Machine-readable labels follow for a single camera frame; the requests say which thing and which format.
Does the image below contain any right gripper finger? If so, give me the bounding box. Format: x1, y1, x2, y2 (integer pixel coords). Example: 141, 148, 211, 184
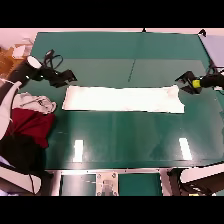
179, 85, 202, 95
174, 70, 195, 83

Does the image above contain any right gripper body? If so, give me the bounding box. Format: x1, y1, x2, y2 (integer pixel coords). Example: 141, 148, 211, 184
190, 77, 204, 91

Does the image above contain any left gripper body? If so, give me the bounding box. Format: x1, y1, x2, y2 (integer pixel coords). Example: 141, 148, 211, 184
46, 68, 79, 89

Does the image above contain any white T-shirt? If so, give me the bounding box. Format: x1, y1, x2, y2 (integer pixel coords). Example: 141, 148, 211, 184
62, 84, 186, 115

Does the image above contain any light grey garment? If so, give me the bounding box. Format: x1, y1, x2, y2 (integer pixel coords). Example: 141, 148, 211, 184
13, 92, 58, 115

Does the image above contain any red garment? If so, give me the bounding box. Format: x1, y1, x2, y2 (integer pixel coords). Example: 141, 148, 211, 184
5, 107, 57, 150

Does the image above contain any black garment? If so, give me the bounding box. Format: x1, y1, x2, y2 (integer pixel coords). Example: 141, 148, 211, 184
0, 132, 47, 176

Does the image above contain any black cable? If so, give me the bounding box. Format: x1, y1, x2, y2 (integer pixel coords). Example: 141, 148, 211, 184
42, 49, 64, 72

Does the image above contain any silver frame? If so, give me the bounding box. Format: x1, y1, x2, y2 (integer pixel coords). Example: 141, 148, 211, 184
43, 167, 224, 197

